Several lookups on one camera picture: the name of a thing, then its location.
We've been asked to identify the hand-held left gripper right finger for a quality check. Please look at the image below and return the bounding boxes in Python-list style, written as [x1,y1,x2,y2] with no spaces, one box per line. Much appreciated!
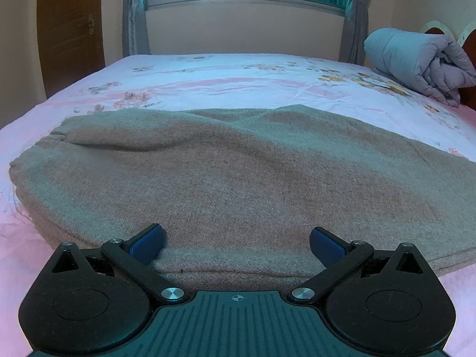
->
[288,226,428,303]

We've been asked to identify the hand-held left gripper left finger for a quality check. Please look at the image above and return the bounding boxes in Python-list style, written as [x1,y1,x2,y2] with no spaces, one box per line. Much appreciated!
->
[50,223,189,304]

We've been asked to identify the grey-brown pants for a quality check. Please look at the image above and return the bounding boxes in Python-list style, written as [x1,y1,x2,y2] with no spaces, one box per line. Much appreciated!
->
[8,104,476,291]

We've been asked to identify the bed with pink floral sheet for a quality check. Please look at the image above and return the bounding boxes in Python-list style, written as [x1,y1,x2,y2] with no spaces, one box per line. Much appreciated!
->
[0,53,476,357]

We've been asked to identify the rolled grey duvet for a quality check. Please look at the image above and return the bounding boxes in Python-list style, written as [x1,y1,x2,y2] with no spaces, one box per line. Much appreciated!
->
[364,28,476,108]

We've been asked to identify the grey curtain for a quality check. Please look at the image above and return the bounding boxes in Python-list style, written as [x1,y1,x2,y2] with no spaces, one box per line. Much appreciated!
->
[119,0,151,57]
[340,0,369,64]

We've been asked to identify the brown wooden door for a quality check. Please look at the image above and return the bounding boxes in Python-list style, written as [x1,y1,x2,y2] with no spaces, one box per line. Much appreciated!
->
[36,0,107,99]

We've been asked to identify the red and white headboard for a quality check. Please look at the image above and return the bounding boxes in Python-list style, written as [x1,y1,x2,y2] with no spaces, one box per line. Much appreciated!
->
[420,20,476,112]

